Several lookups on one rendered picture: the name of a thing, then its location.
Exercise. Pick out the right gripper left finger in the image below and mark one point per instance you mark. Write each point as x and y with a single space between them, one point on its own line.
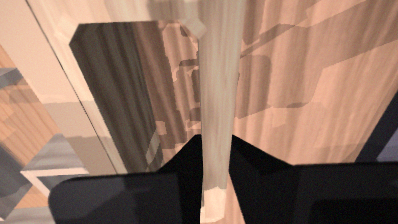
135 198

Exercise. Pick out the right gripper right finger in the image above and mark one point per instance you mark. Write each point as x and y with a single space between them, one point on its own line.
285 196

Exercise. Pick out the wooden maze board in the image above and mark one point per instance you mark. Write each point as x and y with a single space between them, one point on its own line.
63 113

